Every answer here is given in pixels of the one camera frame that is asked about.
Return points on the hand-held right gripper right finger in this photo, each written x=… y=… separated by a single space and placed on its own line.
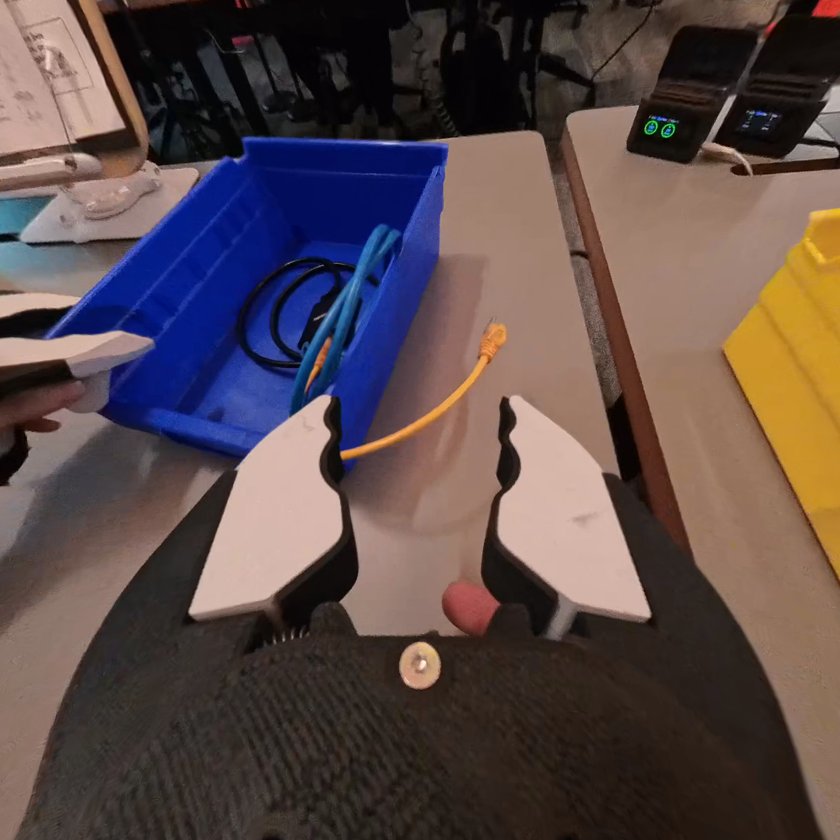
x=564 y=525

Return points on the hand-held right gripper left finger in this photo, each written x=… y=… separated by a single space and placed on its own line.
x=275 y=518

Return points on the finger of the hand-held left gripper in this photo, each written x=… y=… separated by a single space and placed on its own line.
x=79 y=351
x=33 y=304

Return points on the blue plastic bin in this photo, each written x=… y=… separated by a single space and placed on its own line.
x=216 y=216

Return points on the black ethernet splitter box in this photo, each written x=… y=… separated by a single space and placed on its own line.
x=321 y=321

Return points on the grey desk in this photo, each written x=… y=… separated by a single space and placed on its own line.
x=689 y=262
x=499 y=229

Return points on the person's left hand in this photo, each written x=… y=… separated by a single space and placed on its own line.
x=33 y=407

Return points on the person's right hand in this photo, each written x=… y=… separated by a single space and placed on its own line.
x=469 y=607

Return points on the teal pad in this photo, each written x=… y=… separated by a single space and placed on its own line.
x=19 y=215

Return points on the clear plastic holder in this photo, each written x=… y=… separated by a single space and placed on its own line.
x=111 y=193

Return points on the open printed book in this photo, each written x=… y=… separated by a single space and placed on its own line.
x=39 y=79

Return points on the wooden book stand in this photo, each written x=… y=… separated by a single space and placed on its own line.
x=111 y=72

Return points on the yellow plastic bin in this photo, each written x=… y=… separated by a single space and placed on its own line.
x=800 y=367

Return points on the black office chair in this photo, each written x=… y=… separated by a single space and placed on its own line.
x=479 y=72

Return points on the black charging dock with screen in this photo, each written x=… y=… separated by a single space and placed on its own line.
x=695 y=65
x=787 y=72

